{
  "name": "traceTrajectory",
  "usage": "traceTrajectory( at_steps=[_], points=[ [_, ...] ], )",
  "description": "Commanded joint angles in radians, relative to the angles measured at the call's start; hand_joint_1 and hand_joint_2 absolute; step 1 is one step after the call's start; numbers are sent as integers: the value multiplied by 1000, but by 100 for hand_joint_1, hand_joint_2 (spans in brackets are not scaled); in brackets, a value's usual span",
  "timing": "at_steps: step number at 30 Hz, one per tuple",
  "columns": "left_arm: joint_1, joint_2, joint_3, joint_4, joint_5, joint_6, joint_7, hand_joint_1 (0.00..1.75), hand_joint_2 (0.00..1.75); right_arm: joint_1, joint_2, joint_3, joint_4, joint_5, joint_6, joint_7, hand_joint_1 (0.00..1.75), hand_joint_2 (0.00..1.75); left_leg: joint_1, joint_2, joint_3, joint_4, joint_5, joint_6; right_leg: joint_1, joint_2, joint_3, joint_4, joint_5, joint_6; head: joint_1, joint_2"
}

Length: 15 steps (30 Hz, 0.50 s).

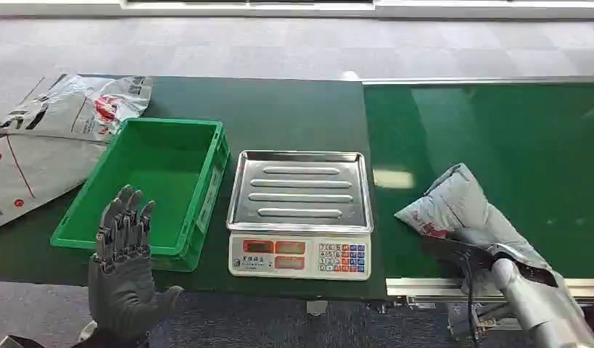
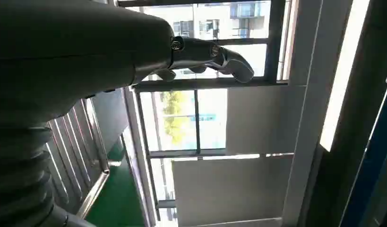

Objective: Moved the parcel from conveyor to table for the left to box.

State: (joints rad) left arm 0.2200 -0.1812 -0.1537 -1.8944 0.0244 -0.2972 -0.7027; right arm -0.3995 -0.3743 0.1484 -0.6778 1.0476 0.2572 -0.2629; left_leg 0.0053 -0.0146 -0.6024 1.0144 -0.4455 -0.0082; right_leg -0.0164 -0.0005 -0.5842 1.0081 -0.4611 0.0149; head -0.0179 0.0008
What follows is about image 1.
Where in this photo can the white electronic weighing scale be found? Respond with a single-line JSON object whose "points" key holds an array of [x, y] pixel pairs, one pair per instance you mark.
{"points": [[299, 201]]}

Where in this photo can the grey table foot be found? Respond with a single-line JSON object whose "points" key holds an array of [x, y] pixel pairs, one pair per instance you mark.
{"points": [[317, 308]]}

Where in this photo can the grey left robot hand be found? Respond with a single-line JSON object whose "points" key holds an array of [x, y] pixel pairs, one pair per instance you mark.
{"points": [[123, 288]]}

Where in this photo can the grey plastic parcel bag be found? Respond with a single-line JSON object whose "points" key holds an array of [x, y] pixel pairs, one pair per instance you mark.
{"points": [[462, 211]]}

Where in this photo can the green conveyor belt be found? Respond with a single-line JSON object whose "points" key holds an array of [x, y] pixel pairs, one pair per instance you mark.
{"points": [[508, 134]]}

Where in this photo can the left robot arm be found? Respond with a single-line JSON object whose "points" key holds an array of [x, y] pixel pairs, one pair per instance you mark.
{"points": [[119, 344]]}

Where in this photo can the green plastic crate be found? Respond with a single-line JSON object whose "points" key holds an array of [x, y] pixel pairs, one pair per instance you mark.
{"points": [[157, 168]]}

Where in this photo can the large grey parcel bag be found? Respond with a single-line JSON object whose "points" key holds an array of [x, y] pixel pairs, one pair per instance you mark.
{"points": [[32, 168]]}

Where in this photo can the grey parcel bag, black print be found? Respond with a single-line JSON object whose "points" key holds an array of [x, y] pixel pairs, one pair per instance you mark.
{"points": [[71, 108]]}

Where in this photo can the white baseboard strip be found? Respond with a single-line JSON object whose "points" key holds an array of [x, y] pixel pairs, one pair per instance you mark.
{"points": [[296, 8]]}

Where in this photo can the silver conveyor frame rail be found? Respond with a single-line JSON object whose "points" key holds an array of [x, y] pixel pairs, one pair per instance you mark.
{"points": [[421, 287]]}

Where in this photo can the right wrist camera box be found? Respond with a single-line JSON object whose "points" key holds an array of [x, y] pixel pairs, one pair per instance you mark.
{"points": [[460, 321]]}

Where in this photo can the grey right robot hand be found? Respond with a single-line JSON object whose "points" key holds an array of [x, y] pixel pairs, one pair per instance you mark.
{"points": [[462, 257]]}

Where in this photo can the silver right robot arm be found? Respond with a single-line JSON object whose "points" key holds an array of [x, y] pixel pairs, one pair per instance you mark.
{"points": [[541, 307]]}

